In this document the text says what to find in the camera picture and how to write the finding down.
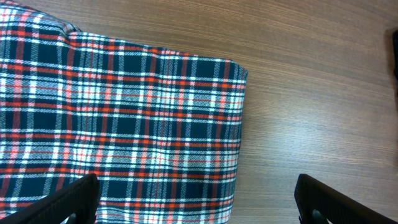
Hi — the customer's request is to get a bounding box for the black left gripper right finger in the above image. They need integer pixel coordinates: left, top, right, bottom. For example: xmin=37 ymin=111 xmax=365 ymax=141
xmin=294 ymin=174 xmax=397 ymax=224

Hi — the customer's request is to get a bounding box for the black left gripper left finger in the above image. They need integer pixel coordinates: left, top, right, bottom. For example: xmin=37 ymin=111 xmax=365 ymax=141
xmin=1 ymin=174 xmax=100 ymax=224

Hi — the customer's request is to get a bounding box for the plaid sleeveless dress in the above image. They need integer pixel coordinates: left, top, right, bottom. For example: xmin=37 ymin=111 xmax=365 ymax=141
xmin=1 ymin=1 xmax=248 ymax=223

